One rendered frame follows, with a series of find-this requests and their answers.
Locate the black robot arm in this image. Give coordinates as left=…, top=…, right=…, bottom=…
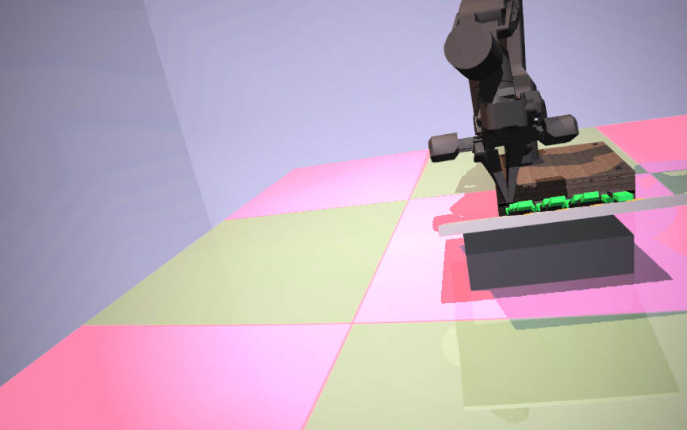
left=444, top=0, right=547, bottom=135

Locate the beige switch panel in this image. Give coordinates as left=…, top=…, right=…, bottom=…
left=438, top=189, right=687, bottom=291

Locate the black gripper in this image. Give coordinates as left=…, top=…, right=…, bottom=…
left=428, top=82, right=580, bottom=205

